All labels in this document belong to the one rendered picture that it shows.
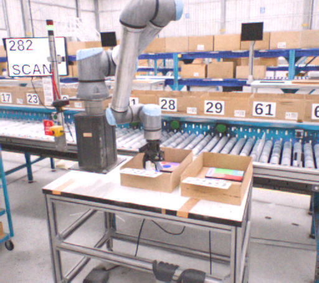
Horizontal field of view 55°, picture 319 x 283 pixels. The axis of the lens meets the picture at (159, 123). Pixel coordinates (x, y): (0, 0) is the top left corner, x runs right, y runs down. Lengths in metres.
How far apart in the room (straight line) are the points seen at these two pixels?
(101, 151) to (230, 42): 5.60
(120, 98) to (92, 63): 0.35
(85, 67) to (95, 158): 0.52
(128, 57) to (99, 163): 0.71
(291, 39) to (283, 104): 4.55
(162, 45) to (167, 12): 6.21
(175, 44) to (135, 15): 6.15
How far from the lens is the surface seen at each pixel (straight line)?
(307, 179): 1.95
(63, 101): 2.35
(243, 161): 1.74
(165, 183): 1.50
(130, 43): 1.33
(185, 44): 7.32
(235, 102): 2.47
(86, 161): 1.86
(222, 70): 6.84
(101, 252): 1.70
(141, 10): 1.27
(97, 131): 1.76
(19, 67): 2.70
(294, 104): 2.43
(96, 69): 1.75
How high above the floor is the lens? 1.42
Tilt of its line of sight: 13 degrees down
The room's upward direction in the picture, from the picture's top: 2 degrees counter-clockwise
